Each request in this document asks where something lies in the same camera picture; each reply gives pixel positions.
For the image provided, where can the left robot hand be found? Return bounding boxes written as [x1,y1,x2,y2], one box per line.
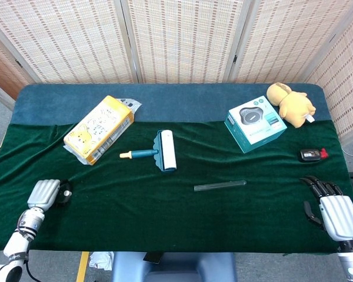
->
[27,179,74,213]

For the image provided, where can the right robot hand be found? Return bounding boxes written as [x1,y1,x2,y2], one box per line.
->
[299,175,353,242]

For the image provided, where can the clear glass test tube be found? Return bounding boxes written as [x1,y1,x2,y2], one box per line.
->
[193,179,247,193]

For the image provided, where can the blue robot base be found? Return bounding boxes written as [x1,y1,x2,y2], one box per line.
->
[111,251,236,282]

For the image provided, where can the small black red device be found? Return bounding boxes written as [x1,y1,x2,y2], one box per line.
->
[299,147,329,162]

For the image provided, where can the white crumpled cloth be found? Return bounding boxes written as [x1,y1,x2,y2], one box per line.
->
[89,251,115,270]

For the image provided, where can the yellow tissue pack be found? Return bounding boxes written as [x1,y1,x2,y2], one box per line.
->
[63,95,142,166]

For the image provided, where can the yellow plush toy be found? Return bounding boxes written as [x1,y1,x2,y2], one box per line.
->
[266,82,317,129]

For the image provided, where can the teal product box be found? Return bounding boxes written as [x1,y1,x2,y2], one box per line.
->
[224,95,288,154]

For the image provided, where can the green velvet cloth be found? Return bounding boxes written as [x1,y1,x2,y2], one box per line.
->
[0,119,353,254]

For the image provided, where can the blue lint roller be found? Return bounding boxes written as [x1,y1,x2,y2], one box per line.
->
[119,129,178,173]

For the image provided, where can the blue table cover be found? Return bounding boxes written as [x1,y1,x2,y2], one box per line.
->
[11,83,333,126]

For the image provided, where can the white cable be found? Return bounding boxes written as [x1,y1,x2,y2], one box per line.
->
[342,136,353,156]

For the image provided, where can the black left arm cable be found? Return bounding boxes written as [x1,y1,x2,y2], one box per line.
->
[25,260,42,282]

